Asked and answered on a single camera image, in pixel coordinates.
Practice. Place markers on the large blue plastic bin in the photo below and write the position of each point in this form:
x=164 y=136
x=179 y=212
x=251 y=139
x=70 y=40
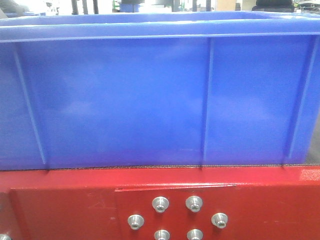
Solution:
x=158 y=89

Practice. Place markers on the dark conveyor belt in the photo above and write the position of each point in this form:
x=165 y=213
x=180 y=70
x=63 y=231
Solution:
x=313 y=157

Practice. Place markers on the upper left silver bolt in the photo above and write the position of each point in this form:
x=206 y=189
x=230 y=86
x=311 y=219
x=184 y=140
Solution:
x=160 y=204

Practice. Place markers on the silver bolt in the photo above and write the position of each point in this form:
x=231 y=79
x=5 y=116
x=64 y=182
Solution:
x=219 y=220
x=162 y=234
x=160 y=204
x=195 y=234
x=194 y=203
x=135 y=221

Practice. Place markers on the upper right silver bolt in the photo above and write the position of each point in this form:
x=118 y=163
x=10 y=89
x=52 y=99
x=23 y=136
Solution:
x=194 y=203

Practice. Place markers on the middle left silver bolt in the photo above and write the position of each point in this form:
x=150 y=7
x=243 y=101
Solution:
x=135 y=221

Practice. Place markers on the lower left silver bolt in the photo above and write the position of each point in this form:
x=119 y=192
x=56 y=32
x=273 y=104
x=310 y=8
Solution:
x=162 y=234

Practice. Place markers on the middle right silver bolt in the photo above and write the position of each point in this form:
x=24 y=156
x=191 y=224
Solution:
x=219 y=220

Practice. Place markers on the lower right silver bolt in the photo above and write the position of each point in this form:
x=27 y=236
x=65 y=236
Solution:
x=195 y=234

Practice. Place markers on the black office chair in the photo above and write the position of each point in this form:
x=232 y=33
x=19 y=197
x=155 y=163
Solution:
x=278 y=6

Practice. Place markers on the red conveyor frame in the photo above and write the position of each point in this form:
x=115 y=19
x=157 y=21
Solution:
x=262 y=203

